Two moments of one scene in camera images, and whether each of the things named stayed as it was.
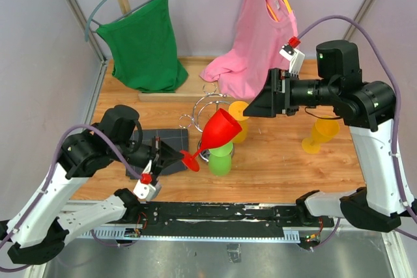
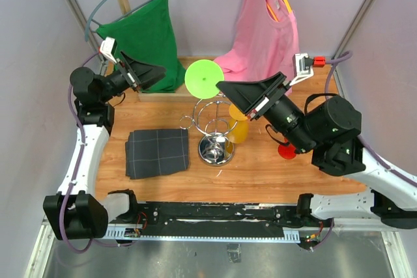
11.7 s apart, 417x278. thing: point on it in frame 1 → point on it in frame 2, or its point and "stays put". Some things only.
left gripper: x=159 y=153 → x=146 y=74
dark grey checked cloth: x=177 y=139 stays put
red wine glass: x=221 y=128 → x=287 y=151
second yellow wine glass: x=236 y=109 stays put
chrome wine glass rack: x=203 y=108 stays put
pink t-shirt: x=264 y=24 stays put
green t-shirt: x=143 y=43 stays put
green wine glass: x=219 y=159 → x=201 y=77
